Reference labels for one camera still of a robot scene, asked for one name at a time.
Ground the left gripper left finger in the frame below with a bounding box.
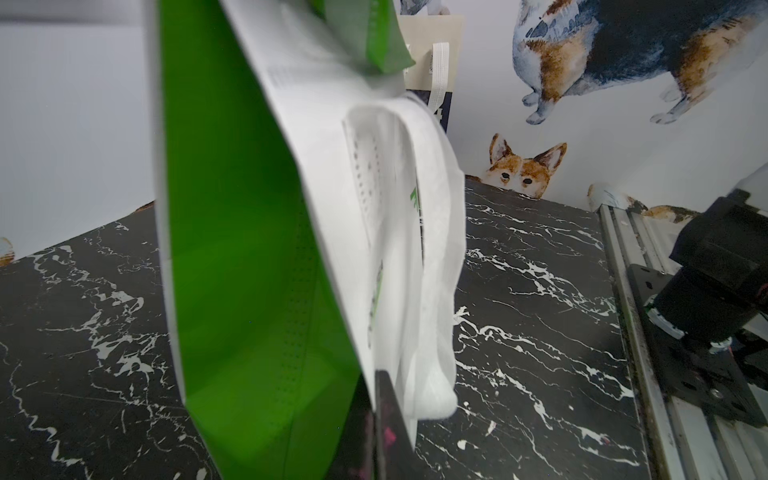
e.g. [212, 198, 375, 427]
[326, 383, 375, 480]

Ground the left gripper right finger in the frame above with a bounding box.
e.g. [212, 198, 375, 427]
[374, 370, 420, 480]

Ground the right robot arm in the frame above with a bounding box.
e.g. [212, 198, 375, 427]
[645, 165, 767, 348]

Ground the blue white bag right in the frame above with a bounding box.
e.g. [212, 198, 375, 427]
[398, 15, 464, 131]

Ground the aluminium frame rail front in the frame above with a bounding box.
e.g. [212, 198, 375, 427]
[599, 205, 767, 479]

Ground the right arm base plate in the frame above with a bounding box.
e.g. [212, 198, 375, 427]
[627, 264, 767, 428]

